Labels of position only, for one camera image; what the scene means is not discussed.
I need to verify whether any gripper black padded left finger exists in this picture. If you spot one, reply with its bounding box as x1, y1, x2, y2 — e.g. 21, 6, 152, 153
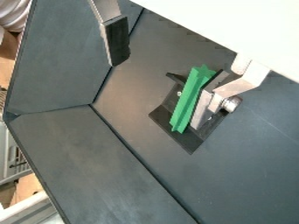
88, 0, 130, 67

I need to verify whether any gripper silver bracket right finger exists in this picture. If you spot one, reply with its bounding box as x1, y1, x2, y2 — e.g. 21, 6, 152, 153
190, 54, 269, 130

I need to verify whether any green star-shaped bar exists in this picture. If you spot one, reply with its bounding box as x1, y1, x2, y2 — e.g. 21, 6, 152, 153
169, 65, 216, 134

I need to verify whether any black curved fixture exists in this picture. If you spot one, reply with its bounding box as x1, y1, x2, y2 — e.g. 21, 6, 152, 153
148, 68, 233, 154

